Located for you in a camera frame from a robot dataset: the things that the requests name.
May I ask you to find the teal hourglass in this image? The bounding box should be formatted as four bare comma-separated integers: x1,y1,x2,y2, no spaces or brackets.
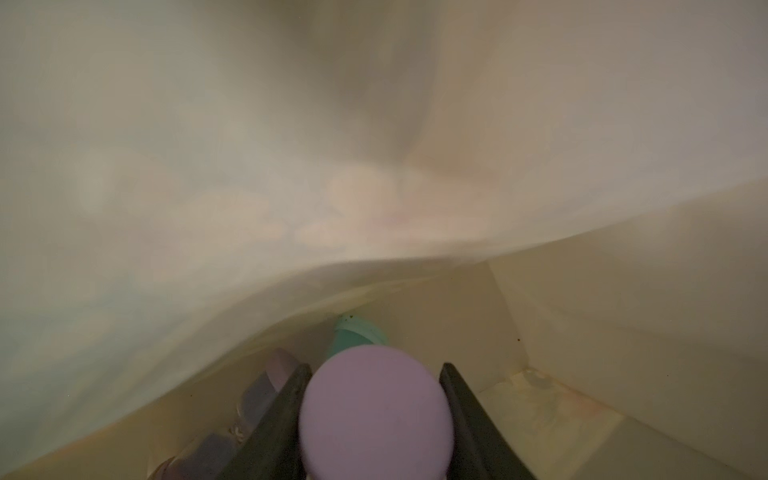
326,314,389,359

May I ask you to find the small purple hourglass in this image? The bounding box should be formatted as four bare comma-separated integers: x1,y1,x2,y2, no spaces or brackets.
147,348,299,479

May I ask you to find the large purple hourglass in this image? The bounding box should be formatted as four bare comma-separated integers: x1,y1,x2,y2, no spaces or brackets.
298,345,454,479

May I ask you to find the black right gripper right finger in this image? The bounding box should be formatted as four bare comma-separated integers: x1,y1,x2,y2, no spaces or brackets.
439,363,536,480

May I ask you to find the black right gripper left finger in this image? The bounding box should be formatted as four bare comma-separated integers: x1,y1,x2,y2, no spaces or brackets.
217,364,312,480

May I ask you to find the cream floral canvas tote bag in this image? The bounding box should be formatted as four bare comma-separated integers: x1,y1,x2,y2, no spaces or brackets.
1,1,767,474

